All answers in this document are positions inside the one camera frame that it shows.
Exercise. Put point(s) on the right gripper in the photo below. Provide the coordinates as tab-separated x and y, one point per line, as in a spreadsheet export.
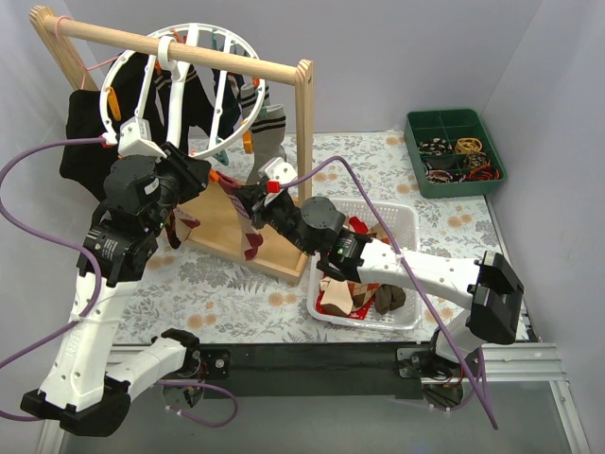
257	204

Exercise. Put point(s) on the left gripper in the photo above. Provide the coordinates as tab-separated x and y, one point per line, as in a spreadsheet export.
190	166

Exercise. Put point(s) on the orange clothes clip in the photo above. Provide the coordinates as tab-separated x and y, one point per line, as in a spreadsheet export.
213	176

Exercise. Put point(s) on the maroon beige purple striped sock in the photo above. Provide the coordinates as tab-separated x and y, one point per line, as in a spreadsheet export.
185	224

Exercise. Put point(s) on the white round clip hanger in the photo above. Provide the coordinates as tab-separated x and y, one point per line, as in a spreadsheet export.
223	40

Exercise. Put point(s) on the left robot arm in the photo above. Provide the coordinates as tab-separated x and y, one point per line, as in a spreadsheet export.
81	391

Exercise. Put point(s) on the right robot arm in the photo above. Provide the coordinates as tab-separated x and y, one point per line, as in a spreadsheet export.
487	289

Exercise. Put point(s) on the teal clothes clip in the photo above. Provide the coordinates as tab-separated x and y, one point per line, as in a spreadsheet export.
222	157

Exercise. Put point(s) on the black garment on hanger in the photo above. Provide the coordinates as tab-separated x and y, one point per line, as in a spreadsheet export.
89	165

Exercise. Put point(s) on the wooden clothes rack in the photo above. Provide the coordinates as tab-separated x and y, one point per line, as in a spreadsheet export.
216	235

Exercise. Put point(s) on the grey striped sock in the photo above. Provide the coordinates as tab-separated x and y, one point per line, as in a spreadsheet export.
248	95
267	136

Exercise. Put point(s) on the red yellow argyle sock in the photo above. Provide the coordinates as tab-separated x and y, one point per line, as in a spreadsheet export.
171	232

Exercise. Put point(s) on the navy sock green toe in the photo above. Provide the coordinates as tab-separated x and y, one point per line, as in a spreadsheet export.
230	105

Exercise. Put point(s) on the black sock brown stripes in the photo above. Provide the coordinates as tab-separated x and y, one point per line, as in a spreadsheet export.
197	110

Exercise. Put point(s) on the red bear pattern sock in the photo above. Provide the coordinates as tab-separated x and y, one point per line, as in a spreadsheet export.
358	226

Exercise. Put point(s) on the floral table mat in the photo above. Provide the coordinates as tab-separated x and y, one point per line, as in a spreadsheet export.
220	301

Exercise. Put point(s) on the beige sock in basket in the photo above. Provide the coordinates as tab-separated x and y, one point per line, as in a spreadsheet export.
335	298

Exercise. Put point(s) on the beige orange green argyle sock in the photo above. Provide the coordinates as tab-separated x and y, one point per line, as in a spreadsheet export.
361	293

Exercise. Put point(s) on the white plastic laundry basket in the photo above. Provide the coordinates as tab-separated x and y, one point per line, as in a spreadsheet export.
403	223

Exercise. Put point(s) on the red sock in basket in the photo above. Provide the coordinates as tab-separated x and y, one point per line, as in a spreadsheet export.
360	314

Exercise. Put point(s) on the brown sock in basket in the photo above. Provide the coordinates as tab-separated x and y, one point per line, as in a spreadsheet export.
388	298

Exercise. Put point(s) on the green compartment tray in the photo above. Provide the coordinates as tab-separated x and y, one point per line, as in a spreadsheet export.
452	154

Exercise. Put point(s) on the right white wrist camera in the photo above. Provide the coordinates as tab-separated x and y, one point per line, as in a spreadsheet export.
278	172

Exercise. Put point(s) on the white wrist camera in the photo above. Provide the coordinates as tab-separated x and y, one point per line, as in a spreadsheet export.
278	172
134	139

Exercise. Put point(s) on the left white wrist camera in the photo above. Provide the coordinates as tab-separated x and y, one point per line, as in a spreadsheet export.
134	139

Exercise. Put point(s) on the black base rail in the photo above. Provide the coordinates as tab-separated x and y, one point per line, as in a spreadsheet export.
308	369

